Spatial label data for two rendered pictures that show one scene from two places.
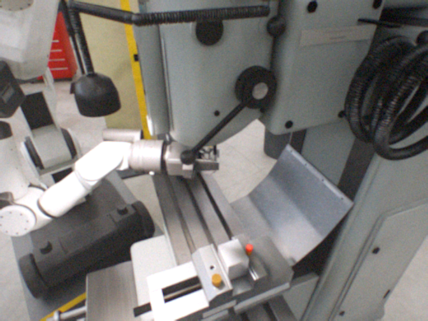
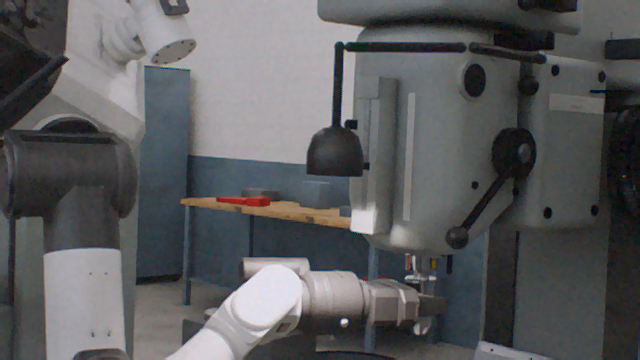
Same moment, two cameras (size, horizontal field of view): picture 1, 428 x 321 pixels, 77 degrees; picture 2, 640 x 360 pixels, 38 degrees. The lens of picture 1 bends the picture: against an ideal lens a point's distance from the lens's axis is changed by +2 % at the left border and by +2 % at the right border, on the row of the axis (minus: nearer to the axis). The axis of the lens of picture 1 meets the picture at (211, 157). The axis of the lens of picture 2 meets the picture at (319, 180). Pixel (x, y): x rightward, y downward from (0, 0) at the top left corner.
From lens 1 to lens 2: 0.93 m
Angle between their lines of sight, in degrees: 40
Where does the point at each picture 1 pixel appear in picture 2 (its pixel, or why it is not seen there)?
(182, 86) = (440, 145)
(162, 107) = (388, 188)
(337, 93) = (586, 179)
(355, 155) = (616, 294)
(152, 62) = (387, 123)
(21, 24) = (135, 87)
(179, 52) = (441, 103)
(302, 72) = (554, 142)
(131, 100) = not seen: outside the picture
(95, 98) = (353, 150)
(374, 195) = not seen: outside the picture
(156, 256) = not seen: outside the picture
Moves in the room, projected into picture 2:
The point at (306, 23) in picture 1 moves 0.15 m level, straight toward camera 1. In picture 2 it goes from (551, 86) to (592, 80)
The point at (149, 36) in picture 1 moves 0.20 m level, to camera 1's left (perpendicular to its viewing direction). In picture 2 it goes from (389, 91) to (247, 83)
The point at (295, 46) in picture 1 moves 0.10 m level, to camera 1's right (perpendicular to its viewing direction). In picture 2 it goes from (545, 110) to (601, 113)
